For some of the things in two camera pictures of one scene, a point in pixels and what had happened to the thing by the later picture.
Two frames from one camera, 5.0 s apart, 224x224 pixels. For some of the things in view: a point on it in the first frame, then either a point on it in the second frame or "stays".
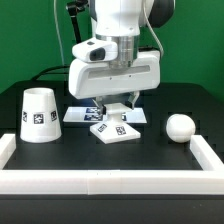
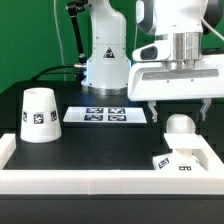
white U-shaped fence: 114,181 stays
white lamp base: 114,130 → 182,158
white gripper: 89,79 → 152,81
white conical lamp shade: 40,122 stays
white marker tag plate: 91,115 stays
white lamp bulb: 180,128 stays
